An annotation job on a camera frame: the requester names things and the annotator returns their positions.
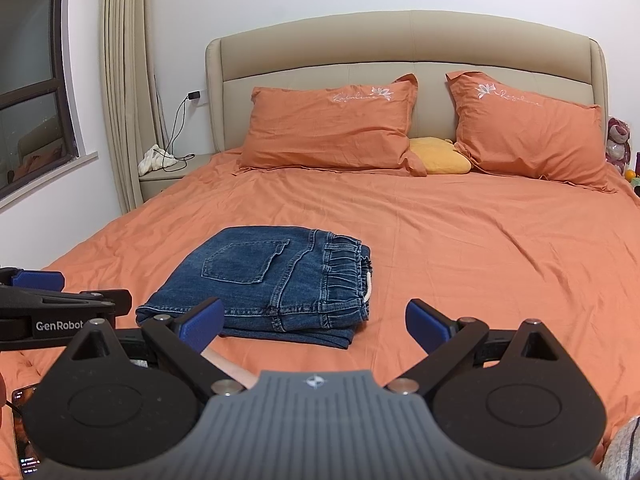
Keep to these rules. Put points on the dark framed window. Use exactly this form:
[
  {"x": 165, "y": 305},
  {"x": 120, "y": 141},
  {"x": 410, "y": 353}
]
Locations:
[{"x": 30, "y": 60}]

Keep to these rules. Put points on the pink plush toy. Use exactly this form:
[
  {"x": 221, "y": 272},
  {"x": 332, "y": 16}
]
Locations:
[{"x": 619, "y": 135}]

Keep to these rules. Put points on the small yellow toy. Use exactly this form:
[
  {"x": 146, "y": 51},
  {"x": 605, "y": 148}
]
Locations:
[{"x": 631, "y": 174}]

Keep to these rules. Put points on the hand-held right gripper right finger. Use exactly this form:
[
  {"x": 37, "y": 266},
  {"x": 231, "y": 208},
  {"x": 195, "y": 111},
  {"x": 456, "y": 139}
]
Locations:
[{"x": 425, "y": 327}]

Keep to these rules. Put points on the black smartphone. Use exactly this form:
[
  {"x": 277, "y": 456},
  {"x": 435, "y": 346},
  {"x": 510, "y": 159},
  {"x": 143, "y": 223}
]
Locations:
[{"x": 22, "y": 455}]

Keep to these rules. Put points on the orange pillow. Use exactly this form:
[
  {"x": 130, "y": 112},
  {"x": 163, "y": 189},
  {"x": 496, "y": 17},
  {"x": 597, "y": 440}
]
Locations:
[
  {"x": 530, "y": 135},
  {"x": 325, "y": 130}
]

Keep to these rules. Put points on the yellow cushion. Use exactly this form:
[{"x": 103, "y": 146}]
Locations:
[{"x": 440, "y": 157}]

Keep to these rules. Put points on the white crumpled cloth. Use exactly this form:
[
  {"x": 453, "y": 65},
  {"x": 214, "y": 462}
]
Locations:
[{"x": 155, "y": 160}]

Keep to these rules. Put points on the grey knit clothing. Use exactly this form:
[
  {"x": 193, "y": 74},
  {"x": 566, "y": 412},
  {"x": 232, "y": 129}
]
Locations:
[{"x": 625, "y": 455}]

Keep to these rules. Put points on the beige nightstand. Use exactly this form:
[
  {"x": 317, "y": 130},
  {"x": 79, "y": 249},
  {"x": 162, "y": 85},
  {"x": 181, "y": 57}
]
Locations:
[{"x": 165, "y": 187}]

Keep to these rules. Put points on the beige curtain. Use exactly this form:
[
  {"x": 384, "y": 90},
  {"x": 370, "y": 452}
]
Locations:
[{"x": 125, "y": 85}]

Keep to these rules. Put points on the beige padded headboard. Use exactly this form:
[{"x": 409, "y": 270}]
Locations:
[{"x": 400, "y": 40}]

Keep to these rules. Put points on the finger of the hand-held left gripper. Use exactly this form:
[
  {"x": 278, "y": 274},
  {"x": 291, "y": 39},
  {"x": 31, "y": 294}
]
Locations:
[
  {"x": 37, "y": 278},
  {"x": 116, "y": 302}
]

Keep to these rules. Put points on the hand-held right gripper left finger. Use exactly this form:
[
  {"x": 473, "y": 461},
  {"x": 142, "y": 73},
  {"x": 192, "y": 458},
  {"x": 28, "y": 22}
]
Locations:
[{"x": 205, "y": 322}]

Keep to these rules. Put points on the blue denim pants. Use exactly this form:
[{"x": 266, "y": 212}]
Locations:
[{"x": 260, "y": 280}]

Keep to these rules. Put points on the orange bed sheet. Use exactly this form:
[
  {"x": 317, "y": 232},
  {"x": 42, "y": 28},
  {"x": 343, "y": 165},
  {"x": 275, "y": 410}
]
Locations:
[{"x": 475, "y": 260}]

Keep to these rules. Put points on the black charger plug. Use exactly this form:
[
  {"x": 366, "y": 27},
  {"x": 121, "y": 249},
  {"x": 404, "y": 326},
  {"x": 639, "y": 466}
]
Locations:
[{"x": 194, "y": 95}]

